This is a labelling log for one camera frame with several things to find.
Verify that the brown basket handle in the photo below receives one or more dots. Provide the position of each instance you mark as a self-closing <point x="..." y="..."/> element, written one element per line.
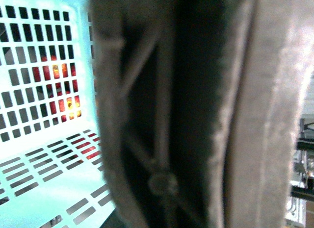
<point x="198" y="105"/>

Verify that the light blue plastic basket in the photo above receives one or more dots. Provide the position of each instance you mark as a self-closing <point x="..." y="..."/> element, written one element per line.
<point x="51" y="171"/>

